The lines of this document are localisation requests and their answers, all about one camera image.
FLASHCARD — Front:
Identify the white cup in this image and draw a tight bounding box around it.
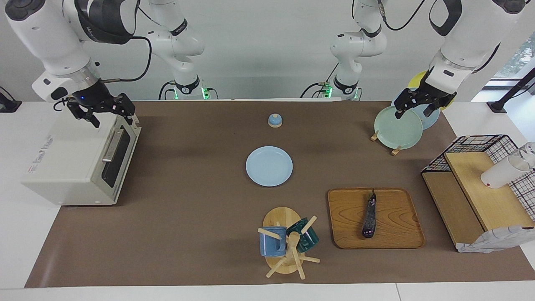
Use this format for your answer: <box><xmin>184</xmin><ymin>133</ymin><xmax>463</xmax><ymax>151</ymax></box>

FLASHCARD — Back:
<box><xmin>480</xmin><ymin>154</ymin><xmax>535</xmax><ymax>189</ymax></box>

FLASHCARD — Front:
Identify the wooden serving tray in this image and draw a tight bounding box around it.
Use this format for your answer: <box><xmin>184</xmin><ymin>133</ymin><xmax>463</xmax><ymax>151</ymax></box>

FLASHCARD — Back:
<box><xmin>327</xmin><ymin>188</ymin><xmax>426</xmax><ymax>250</ymax></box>

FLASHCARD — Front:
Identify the dark purple eggplant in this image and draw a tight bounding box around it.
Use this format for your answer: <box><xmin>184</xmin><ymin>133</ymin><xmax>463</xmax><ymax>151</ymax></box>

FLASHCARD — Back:
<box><xmin>362</xmin><ymin>189</ymin><xmax>377</xmax><ymax>239</ymax></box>

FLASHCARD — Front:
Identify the black right base cable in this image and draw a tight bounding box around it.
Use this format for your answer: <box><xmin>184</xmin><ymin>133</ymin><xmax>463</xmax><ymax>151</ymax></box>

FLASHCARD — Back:
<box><xmin>158</xmin><ymin>80</ymin><xmax>178</xmax><ymax>101</ymax></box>

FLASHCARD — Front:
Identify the light blue racked plate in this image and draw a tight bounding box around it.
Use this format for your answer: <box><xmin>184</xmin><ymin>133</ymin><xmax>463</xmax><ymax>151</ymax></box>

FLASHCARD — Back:
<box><xmin>391</xmin><ymin>93</ymin><xmax>441</xmax><ymax>130</ymax></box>

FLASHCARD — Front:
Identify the glass oven door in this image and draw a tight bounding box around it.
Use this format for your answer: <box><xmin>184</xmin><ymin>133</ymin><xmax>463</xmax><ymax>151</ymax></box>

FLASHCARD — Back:
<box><xmin>98</xmin><ymin>115</ymin><xmax>142</xmax><ymax>197</ymax></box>

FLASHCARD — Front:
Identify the blue ceramic mug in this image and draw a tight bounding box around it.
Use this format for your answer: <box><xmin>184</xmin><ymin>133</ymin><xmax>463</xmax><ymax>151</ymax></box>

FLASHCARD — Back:
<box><xmin>259</xmin><ymin>226</ymin><xmax>288</xmax><ymax>258</ymax></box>

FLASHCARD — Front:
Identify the dark green ceramic mug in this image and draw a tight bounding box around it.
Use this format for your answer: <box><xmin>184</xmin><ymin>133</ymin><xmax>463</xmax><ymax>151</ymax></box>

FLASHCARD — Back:
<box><xmin>286</xmin><ymin>218</ymin><xmax>320</xmax><ymax>253</ymax></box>

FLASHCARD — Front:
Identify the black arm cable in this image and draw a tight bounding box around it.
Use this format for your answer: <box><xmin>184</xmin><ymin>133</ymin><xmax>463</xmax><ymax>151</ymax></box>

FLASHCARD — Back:
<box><xmin>98</xmin><ymin>36</ymin><xmax>152</xmax><ymax>83</ymax></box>
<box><xmin>351</xmin><ymin>0</ymin><xmax>427</xmax><ymax>32</ymax></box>

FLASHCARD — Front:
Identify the yellow plate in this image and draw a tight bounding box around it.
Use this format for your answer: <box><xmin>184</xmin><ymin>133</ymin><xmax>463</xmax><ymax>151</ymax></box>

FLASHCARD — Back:
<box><xmin>408</xmin><ymin>70</ymin><xmax>455</xmax><ymax>110</ymax></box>

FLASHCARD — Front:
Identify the wooden mug tree stand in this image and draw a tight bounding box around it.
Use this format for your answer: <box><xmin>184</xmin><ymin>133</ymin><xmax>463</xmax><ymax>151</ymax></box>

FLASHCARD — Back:
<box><xmin>257</xmin><ymin>207</ymin><xmax>321</xmax><ymax>280</ymax></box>

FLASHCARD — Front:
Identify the black left base cable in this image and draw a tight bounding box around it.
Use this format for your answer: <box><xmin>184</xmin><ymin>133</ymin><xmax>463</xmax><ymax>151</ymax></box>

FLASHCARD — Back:
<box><xmin>300</xmin><ymin>63</ymin><xmax>341</xmax><ymax>99</ymax></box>

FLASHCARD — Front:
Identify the wire basket with wooden shelf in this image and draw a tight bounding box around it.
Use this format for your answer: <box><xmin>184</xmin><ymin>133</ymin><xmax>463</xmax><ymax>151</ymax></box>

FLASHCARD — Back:
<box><xmin>421</xmin><ymin>134</ymin><xmax>535</xmax><ymax>251</ymax></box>

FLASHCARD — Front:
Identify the black camera stand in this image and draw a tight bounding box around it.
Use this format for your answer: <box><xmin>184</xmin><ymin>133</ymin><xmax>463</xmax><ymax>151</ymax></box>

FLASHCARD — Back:
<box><xmin>487</xmin><ymin>67</ymin><xmax>535</xmax><ymax>113</ymax></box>

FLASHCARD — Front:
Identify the black clamp mount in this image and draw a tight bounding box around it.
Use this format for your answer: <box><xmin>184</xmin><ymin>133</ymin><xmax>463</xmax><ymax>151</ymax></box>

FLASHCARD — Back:
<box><xmin>0</xmin><ymin>87</ymin><xmax>22</xmax><ymax>113</ymax></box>

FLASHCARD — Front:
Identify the clear glass cup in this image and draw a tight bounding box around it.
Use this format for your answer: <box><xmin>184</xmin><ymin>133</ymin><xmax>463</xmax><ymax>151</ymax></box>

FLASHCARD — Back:
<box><xmin>516</xmin><ymin>142</ymin><xmax>535</xmax><ymax>170</ymax></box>

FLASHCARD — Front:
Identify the brown table mat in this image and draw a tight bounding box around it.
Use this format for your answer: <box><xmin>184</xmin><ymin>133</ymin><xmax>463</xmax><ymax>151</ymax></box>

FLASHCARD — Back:
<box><xmin>24</xmin><ymin>100</ymin><xmax>535</xmax><ymax>288</ymax></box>

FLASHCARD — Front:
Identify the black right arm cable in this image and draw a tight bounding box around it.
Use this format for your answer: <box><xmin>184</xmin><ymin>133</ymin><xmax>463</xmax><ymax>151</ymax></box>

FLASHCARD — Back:
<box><xmin>98</xmin><ymin>36</ymin><xmax>152</xmax><ymax>83</ymax></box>

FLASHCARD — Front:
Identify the white toaster oven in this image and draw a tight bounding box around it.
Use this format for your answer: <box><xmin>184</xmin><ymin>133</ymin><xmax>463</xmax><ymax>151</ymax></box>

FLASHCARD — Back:
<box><xmin>21</xmin><ymin>112</ymin><xmax>142</xmax><ymax>206</ymax></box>

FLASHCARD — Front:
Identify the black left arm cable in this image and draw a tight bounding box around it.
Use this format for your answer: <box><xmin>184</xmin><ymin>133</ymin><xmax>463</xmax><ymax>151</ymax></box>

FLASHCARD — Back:
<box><xmin>351</xmin><ymin>0</ymin><xmax>427</xmax><ymax>32</ymax></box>

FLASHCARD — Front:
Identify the white grid-patterned cloth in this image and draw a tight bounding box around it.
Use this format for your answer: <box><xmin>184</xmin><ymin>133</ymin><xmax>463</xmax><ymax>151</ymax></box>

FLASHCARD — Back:
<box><xmin>456</xmin><ymin>165</ymin><xmax>535</xmax><ymax>253</ymax></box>

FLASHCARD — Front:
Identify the pale green plate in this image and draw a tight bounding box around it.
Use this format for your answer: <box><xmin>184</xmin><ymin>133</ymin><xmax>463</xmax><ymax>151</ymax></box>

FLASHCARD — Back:
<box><xmin>374</xmin><ymin>106</ymin><xmax>424</xmax><ymax>150</ymax></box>

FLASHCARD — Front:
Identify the black base cable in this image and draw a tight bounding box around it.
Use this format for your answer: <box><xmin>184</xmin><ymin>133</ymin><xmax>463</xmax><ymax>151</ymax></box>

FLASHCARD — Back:
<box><xmin>158</xmin><ymin>80</ymin><xmax>178</xmax><ymax>101</ymax></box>
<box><xmin>300</xmin><ymin>63</ymin><xmax>341</xmax><ymax>99</ymax></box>

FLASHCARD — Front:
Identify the wooden plate rack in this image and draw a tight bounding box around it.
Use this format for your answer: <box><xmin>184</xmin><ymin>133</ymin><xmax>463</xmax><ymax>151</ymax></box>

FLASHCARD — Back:
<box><xmin>370</xmin><ymin>130</ymin><xmax>402</xmax><ymax>156</ymax></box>

